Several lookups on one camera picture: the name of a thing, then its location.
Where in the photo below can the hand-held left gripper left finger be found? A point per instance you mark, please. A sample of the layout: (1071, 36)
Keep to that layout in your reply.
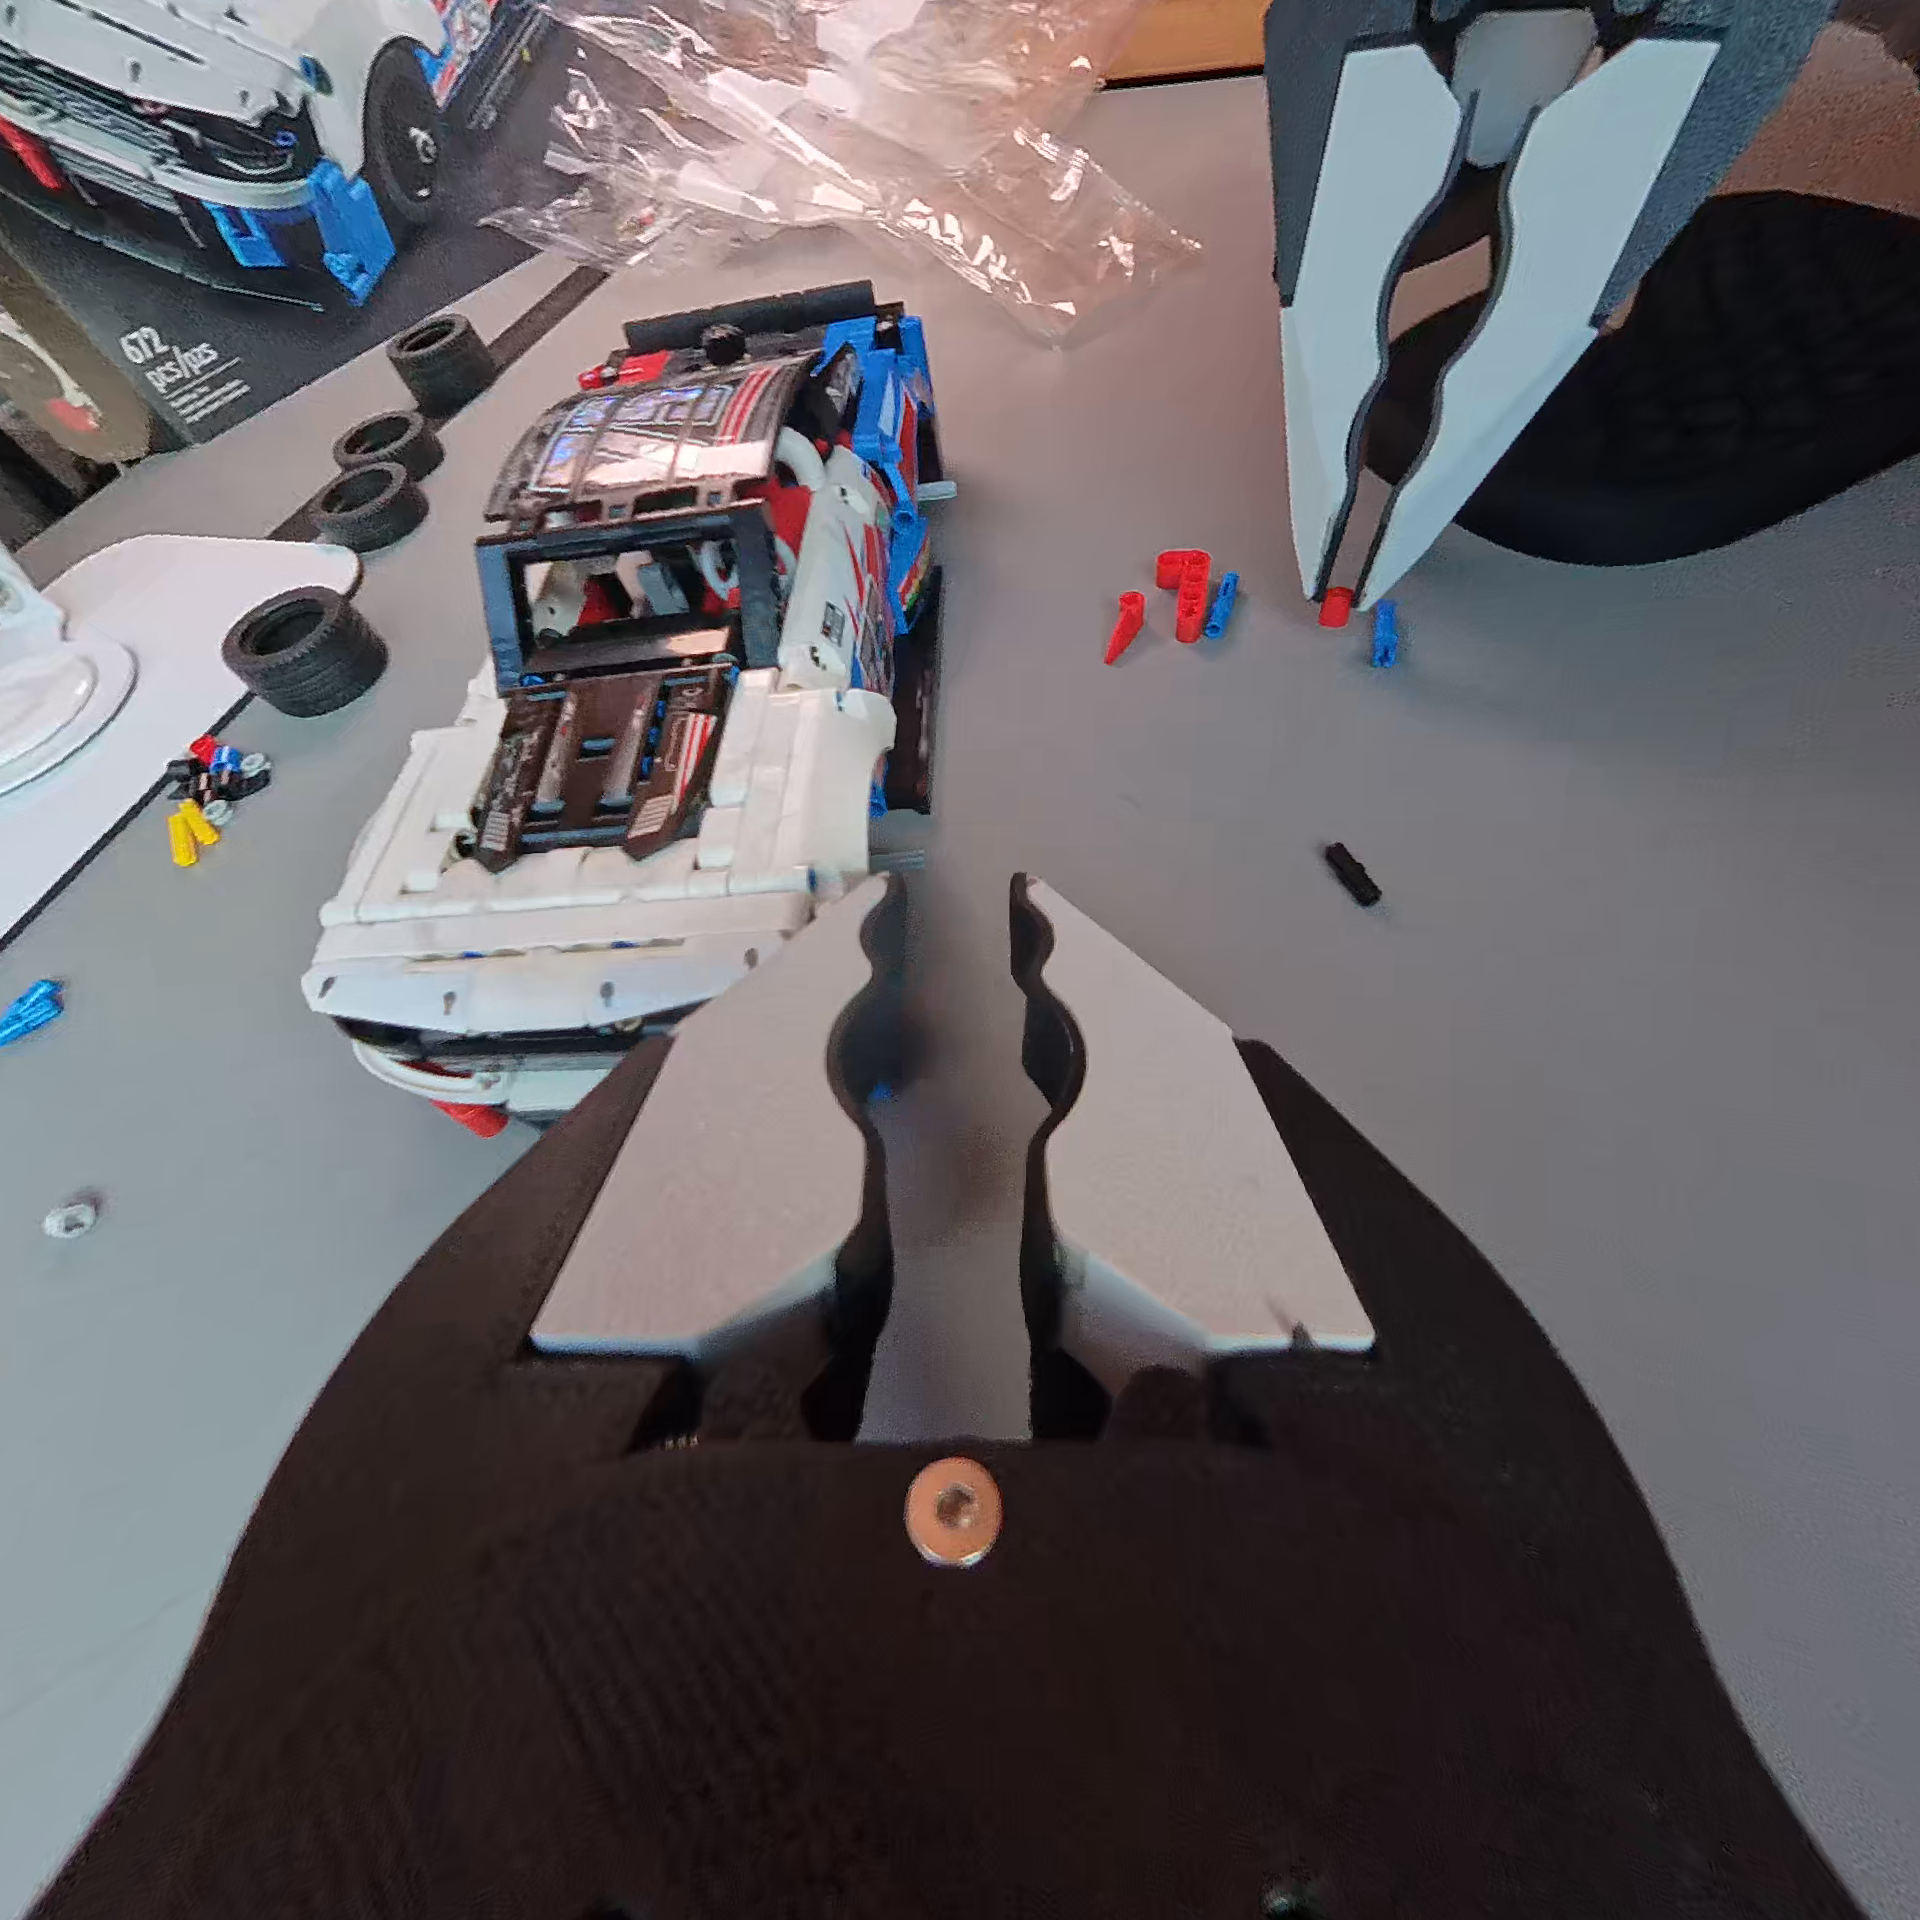
(717, 1202)

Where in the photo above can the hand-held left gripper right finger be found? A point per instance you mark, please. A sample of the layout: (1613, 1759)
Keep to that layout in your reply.
(1182, 1202)

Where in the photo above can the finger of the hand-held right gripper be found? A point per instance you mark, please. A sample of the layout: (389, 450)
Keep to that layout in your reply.
(1591, 195)
(1343, 225)

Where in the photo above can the blue brick pin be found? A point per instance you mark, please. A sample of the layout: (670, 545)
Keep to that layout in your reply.
(1224, 600)
(1384, 632)

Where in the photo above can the red T-shaped brick beam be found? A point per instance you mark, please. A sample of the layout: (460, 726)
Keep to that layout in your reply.
(1182, 600)

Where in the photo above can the grey desk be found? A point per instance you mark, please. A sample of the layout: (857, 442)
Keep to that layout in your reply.
(1498, 1052)

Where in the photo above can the black brick pin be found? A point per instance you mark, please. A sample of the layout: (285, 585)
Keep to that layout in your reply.
(1355, 873)

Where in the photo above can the toy brick race car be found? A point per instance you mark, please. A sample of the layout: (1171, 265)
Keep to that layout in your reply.
(603, 841)

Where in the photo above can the red angled brick piece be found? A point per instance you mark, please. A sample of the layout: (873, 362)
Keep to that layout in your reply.
(1120, 632)

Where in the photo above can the clear plastic bags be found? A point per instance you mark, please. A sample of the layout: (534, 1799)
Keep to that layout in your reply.
(838, 148)

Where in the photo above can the pair of yellow brick pins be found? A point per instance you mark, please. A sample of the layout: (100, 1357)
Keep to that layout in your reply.
(196, 833)

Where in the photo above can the small grey brick bush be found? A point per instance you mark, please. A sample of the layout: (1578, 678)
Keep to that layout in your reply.
(74, 1211)

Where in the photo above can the cluster of small brick pieces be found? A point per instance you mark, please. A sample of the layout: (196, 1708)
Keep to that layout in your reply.
(216, 773)

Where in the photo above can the black toy tyre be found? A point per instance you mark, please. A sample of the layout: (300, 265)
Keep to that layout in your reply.
(304, 678)
(358, 524)
(389, 456)
(439, 373)

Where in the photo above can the pair of blue brick pins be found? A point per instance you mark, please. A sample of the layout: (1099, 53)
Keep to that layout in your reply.
(30, 1017)

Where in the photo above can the toy car cardboard box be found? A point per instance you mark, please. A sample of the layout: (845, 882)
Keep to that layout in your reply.
(148, 373)

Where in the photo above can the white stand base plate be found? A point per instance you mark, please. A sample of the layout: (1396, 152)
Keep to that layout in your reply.
(196, 600)

